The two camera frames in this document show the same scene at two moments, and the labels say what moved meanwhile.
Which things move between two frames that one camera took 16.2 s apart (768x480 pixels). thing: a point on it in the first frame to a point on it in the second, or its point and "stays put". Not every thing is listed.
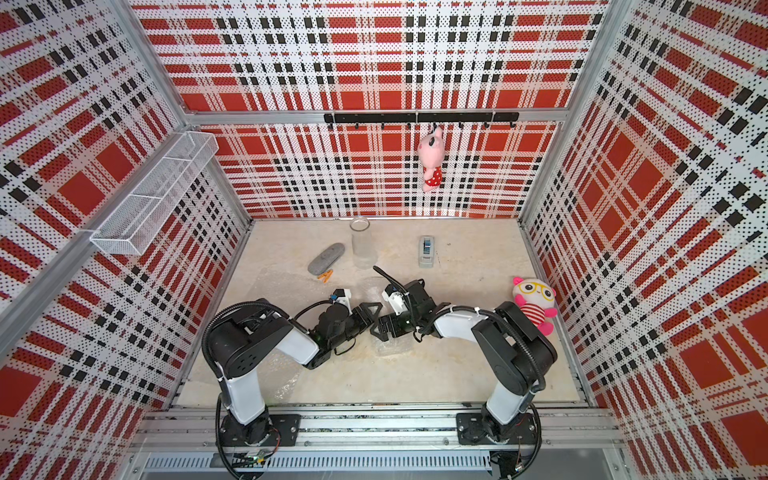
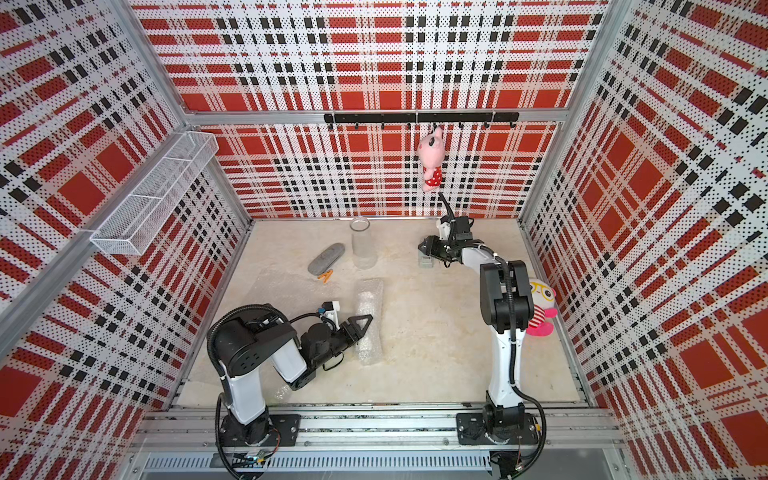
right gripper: (393, 320) to (432, 246)
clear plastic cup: (363, 253) stays put
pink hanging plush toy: (430, 150) stays put
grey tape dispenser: (426, 252) stays put
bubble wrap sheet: (397, 345) to (370, 302)
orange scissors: (325, 276) stays put
